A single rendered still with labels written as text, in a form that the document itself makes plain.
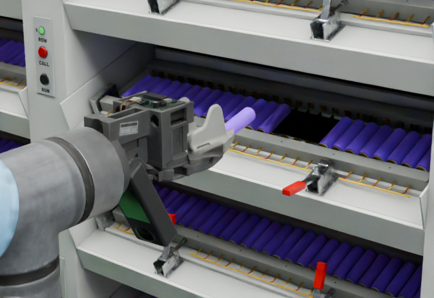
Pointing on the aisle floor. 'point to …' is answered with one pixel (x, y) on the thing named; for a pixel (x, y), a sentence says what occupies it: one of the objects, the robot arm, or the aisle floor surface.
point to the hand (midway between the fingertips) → (218, 138)
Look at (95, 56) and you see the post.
